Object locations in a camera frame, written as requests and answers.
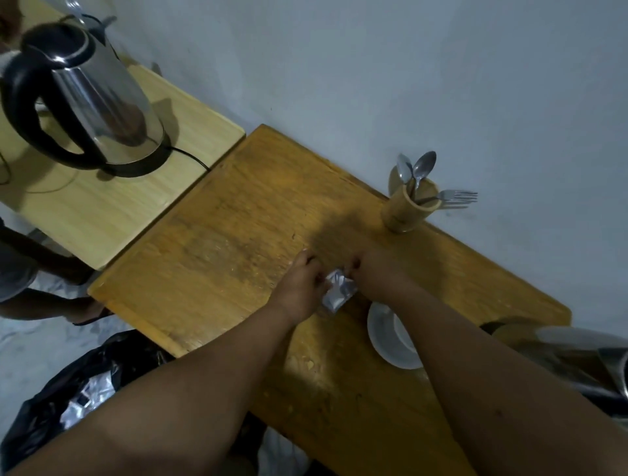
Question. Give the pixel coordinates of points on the black kettle base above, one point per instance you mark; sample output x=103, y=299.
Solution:
x=142, y=164

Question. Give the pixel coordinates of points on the person's left hand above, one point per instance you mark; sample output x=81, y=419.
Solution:
x=297, y=292

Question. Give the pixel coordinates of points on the bamboo cutlery holder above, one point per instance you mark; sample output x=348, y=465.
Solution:
x=405, y=211

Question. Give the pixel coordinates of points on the steel electric kettle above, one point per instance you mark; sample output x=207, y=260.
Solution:
x=98, y=98

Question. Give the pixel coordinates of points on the silver foil sachet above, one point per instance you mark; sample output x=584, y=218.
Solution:
x=337, y=294

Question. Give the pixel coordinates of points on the person's left forearm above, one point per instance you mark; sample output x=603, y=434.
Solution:
x=186, y=397

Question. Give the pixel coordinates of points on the white ceramic cup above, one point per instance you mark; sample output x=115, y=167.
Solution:
x=390, y=338

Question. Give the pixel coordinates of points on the steel fork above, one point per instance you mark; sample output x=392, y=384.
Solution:
x=456, y=196

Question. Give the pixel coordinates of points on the person's right fingers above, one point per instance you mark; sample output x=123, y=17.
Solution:
x=354, y=267

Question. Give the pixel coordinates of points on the steel container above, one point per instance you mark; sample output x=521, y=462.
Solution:
x=569, y=360

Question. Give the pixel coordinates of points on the person's left fingers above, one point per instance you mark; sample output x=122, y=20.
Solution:
x=306, y=262

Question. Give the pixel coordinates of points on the crumpled silver foil wrapper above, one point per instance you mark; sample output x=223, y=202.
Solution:
x=86, y=399

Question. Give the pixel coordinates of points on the steel spoon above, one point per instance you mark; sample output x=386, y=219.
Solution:
x=404, y=169
x=423, y=164

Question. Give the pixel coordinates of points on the black trash bag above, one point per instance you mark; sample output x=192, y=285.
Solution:
x=44, y=407

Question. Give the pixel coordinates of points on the person's right hand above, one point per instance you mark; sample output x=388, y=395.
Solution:
x=380, y=277

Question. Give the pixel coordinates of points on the person's right forearm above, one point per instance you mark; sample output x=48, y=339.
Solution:
x=490, y=397

